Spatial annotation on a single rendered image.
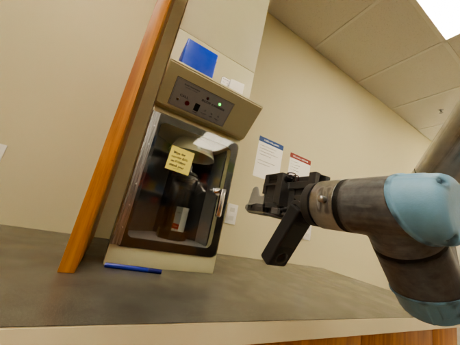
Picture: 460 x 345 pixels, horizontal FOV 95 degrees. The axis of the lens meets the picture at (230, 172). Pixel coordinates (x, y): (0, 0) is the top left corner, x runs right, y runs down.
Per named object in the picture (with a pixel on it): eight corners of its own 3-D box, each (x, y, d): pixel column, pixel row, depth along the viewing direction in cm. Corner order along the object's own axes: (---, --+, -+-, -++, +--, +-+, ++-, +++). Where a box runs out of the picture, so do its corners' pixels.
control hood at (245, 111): (153, 104, 65) (162, 77, 67) (241, 141, 79) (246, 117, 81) (160, 87, 55) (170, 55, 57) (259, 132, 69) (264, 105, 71)
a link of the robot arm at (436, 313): (467, 265, 30) (442, 200, 28) (486, 345, 22) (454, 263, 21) (398, 261, 36) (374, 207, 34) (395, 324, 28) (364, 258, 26)
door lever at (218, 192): (215, 216, 70) (208, 215, 69) (221, 189, 72) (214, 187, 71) (222, 218, 65) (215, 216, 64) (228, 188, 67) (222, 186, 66)
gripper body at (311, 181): (289, 184, 47) (339, 180, 37) (283, 223, 45) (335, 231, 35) (262, 174, 44) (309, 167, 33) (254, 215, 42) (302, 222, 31)
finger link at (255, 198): (250, 189, 53) (275, 187, 45) (246, 212, 52) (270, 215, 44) (240, 185, 52) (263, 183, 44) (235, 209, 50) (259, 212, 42)
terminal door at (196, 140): (111, 244, 56) (155, 111, 65) (214, 257, 69) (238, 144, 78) (111, 245, 55) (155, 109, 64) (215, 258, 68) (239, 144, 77)
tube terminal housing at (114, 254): (105, 245, 76) (163, 67, 94) (189, 255, 90) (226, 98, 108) (101, 264, 54) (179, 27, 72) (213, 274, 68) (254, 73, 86)
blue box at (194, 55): (172, 80, 68) (179, 57, 70) (200, 94, 72) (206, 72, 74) (181, 62, 59) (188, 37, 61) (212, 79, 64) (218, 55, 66)
